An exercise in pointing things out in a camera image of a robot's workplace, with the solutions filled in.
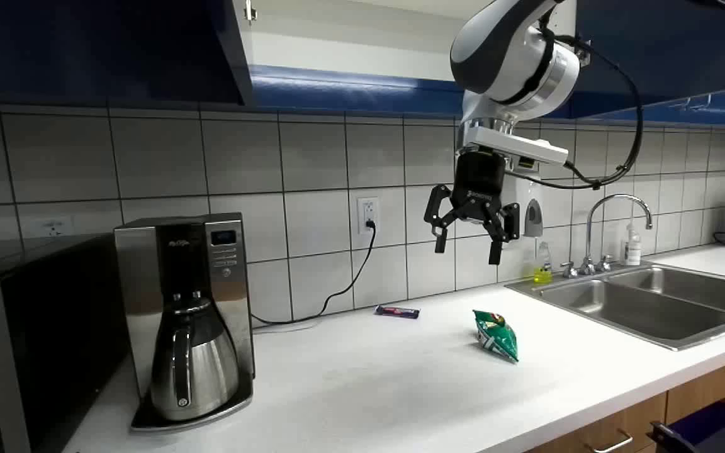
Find black power cord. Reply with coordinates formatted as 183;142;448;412
249;219;380;329

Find green snack packet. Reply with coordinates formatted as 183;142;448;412
472;307;521;364

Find silver drawer handle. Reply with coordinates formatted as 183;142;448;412
582;431;638;453

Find black microwave oven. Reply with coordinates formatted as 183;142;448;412
0;234;132;453

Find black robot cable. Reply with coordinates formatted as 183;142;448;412
537;22;647;192

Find chrome sink faucet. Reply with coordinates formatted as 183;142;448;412
562;192;657;280

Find blue cabinet door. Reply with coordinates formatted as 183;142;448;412
559;0;725;131
0;0;256;107

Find yellow dish soap bottle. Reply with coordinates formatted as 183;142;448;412
527;239;557;290

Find stainless steel double sink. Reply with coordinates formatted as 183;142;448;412
507;262;725;351

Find wooden base cabinets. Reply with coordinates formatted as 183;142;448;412
527;349;725;453

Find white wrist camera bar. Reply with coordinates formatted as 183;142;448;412
464;124;571;169

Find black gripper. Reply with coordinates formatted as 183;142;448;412
424;145;516;267

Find steel coffee carafe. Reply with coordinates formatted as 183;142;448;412
146;290;244;424

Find white pump bottle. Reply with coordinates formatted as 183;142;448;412
623;219;645;268

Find white wall soap dispenser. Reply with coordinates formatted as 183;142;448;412
507;176;550;242

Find purple candy bar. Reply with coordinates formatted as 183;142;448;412
376;302;424;322

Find white wall outlet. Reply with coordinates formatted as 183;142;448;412
355;197;382;251

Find stainless steel coffee maker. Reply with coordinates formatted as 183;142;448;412
110;210;260;436

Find blue bin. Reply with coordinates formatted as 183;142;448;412
647;400;725;453

